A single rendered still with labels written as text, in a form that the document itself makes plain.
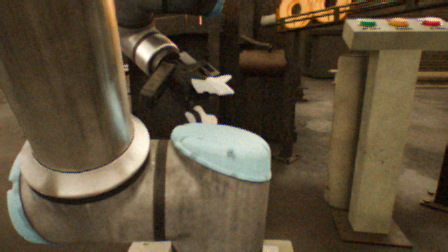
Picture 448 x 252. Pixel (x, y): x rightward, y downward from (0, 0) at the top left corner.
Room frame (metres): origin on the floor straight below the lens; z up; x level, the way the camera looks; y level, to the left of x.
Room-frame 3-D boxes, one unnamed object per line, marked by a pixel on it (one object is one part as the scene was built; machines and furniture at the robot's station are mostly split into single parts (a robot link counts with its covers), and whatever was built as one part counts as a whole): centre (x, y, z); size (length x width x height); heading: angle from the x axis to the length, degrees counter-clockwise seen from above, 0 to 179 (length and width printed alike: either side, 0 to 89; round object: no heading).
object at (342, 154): (0.92, -0.43, 0.26); 0.12 x 0.12 x 0.52
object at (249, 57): (1.40, -0.19, 0.27); 0.22 x 0.13 x 0.53; 81
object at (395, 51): (0.76, -0.45, 0.31); 0.24 x 0.16 x 0.62; 81
